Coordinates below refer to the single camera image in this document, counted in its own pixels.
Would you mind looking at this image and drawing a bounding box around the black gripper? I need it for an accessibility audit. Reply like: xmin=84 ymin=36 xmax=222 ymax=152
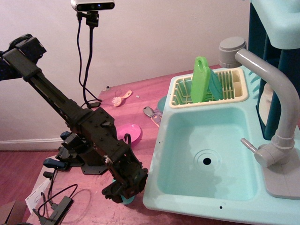
xmin=102 ymin=154 xmax=148 ymax=203

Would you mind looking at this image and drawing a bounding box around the teal plastic cup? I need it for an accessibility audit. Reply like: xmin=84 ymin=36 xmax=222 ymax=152
xmin=116 ymin=184 xmax=135 ymax=205

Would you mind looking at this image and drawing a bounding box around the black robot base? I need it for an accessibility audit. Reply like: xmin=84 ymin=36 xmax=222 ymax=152
xmin=55 ymin=131 xmax=107 ymax=175

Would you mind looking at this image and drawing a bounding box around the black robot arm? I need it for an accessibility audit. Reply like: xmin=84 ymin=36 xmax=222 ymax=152
xmin=0 ymin=34 xmax=148 ymax=203

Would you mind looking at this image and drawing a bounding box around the teal toy sink unit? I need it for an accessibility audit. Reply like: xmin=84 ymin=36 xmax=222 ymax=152
xmin=143 ymin=66 xmax=300 ymax=225

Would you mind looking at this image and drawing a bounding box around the teal bowl behind sink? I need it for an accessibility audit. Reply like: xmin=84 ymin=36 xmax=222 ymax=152
xmin=157 ymin=96 xmax=167 ymax=113

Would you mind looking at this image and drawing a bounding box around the pink plastic plate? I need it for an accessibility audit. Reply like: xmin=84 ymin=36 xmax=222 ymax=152
xmin=117 ymin=123 xmax=142 ymax=145

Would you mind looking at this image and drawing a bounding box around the black usb hub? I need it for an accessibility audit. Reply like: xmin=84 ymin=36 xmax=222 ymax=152
xmin=39 ymin=196 xmax=74 ymax=225

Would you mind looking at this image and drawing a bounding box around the grey toy spatula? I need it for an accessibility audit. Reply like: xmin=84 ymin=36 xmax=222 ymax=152
xmin=143 ymin=106 xmax=162 ymax=127

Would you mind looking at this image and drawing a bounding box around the blue clamp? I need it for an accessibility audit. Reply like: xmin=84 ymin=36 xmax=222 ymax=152
xmin=43 ymin=158 xmax=68 ymax=170

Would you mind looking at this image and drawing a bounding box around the peach toy dish brush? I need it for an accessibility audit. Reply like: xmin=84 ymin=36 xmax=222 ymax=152
xmin=112 ymin=90 xmax=132 ymax=107

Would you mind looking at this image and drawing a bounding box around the white paper card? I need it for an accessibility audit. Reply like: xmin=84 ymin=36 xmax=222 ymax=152
xmin=25 ymin=167 xmax=54 ymax=213

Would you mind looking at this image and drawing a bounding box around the brown cardboard box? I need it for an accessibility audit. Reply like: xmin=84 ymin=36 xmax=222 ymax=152
xmin=0 ymin=201 xmax=27 ymax=225

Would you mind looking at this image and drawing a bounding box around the green plastic cutting board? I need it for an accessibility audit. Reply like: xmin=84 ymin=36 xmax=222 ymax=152
xmin=190 ymin=56 xmax=210 ymax=103

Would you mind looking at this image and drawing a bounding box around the teal plastic plate in rack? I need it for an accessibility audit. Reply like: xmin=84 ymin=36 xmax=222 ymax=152
xmin=208 ymin=70 xmax=223 ymax=100

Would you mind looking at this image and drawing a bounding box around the cream dish rack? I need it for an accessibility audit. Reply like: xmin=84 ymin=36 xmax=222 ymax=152
xmin=166 ymin=68 xmax=248 ymax=109

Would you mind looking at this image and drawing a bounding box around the grey toy faucet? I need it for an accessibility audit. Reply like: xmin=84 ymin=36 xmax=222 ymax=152
xmin=235 ymin=48 xmax=300 ymax=200

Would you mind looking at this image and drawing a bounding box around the grey round knob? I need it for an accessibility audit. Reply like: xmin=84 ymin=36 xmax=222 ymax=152
xmin=218 ymin=37 xmax=247 ymax=68

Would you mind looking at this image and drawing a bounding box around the dark teal toy shelf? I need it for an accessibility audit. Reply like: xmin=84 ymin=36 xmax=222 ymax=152
xmin=248 ymin=0 xmax=300 ymax=140

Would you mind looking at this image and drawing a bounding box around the black camera cable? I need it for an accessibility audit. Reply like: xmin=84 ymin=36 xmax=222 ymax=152
xmin=76 ymin=11 xmax=103 ymax=108

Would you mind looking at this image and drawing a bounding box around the silver depth camera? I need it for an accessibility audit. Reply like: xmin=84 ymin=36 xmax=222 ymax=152
xmin=70 ymin=0 xmax=115 ymax=12

